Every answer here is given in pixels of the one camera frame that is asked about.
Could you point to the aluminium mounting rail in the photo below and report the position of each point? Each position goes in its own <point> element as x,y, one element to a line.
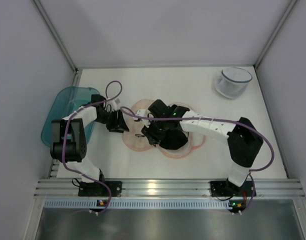
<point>167,188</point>

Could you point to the teal plastic bin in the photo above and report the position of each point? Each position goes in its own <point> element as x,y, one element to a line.
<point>66,102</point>

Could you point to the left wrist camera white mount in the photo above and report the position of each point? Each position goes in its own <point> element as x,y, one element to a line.
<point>115,102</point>

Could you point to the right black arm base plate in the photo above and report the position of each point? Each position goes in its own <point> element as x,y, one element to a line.
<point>225,189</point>

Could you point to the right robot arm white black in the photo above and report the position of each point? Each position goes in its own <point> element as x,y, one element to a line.
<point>169,128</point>

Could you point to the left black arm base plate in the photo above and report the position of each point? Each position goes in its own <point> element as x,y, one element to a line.
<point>94,189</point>

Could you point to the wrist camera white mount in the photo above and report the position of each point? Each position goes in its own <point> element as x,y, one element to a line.
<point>142,116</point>
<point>115,102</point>

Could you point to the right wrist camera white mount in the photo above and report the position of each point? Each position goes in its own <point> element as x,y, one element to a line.
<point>142,116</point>

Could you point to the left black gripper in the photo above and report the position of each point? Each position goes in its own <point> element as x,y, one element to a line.
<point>115,122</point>

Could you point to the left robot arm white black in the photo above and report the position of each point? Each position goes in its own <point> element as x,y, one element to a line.
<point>68,138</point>

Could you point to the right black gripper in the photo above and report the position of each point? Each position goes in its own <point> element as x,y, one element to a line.
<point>151,132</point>

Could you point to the white slotted cable duct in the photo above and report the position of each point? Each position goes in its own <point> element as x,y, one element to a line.
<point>161,204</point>

